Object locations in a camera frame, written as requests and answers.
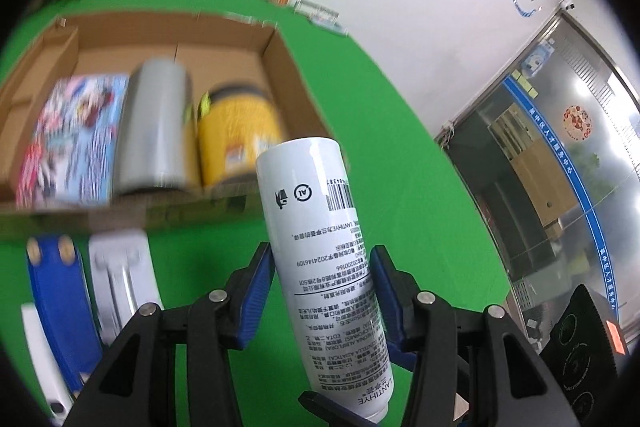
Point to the white spray bottle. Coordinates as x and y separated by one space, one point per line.
325 257

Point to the yellow label jar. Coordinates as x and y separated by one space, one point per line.
235 122

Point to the blue stapler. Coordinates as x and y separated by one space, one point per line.
55 307

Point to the glass door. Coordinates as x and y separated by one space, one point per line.
550 157

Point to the white lint remover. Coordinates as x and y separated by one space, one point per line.
40 357

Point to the black induction cooker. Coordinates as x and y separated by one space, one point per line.
575 357

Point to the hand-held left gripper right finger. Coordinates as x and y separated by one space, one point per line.
387 302

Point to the silver metal can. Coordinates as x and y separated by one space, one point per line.
150 127

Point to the white security camera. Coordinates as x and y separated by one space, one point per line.
567 4

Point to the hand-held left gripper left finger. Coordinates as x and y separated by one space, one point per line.
252 292

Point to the colourful printed box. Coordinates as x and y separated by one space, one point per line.
70 142

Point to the white remote control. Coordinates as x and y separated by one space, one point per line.
329 27

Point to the large cardboard box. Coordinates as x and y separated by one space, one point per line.
220 57

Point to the white phone stand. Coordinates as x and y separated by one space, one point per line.
117 267

